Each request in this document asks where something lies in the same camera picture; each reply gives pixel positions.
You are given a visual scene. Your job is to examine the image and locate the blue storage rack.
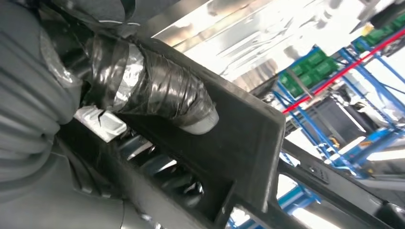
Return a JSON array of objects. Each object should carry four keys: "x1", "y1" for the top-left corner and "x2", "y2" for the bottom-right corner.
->
[{"x1": 272, "y1": 28, "x2": 405, "y2": 229}]

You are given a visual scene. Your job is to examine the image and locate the red strap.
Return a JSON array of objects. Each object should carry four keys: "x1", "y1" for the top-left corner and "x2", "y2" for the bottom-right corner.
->
[{"x1": 281, "y1": 28, "x2": 405, "y2": 115}]

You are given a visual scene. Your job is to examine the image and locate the stainless steel workbench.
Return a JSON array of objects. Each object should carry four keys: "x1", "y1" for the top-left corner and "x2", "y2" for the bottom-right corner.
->
[{"x1": 136, "y1": 0, "x2": 385, "y2": 95}]

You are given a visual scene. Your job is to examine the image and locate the green bins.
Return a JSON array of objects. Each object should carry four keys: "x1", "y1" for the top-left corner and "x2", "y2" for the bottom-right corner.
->
[
  {"x1": 353, "y1": 12, "x2": 405, "y2": 49},
  {"x1": 278, "y1": 50, "x2": 340, "y2": 97}
]

